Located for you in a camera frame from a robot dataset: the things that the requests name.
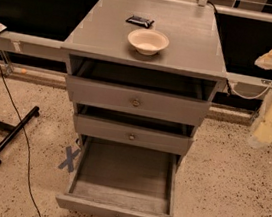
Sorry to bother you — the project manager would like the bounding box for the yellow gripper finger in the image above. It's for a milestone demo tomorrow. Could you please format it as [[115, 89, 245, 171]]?
[[254, 49, 272, 70]]

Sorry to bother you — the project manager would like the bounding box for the grey bottom drawer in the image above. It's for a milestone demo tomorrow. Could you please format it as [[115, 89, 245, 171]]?
[[56, 137, 177, 217]]

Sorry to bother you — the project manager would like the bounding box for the grey drawer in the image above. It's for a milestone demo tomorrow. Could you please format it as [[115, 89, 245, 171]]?
[[66, 60, 215, 126], [73, 105, 193, 156], [56, 137, 177, 217]]

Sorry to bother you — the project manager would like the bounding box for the grey wooden drawer cabinet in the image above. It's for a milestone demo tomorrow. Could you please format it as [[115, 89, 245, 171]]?
[[46, 0, 238, 180]]

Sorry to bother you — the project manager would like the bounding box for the grey top drawer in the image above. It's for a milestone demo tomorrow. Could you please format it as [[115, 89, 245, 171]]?
[[66, 60, 215, 126]]

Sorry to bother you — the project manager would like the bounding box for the grey middle drawer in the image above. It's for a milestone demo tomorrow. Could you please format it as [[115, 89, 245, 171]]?
[[73, 105, 193, 156]]

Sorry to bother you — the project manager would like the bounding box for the dark snack packet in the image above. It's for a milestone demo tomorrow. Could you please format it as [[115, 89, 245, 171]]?
[[126, 15, 154, 28]]

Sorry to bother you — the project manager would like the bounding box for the blue tape cross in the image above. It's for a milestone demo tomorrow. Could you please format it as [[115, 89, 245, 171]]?
[[58, 146, 81, 173]]

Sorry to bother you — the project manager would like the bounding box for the black stand base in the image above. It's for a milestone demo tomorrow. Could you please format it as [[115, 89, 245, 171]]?
[[0, 106, 39, 164]]

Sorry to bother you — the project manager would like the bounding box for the white cable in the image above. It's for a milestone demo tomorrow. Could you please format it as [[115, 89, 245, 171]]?
[[226, 8, 272, 103]]

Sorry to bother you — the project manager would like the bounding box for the black floor cable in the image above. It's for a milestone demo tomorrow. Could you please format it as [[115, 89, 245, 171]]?
[[0, 28, 69, 217]]

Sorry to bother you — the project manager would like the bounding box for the grey metal frame rail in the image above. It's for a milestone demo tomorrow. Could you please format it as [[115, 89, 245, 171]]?
[[0, 31, 69, 62]]

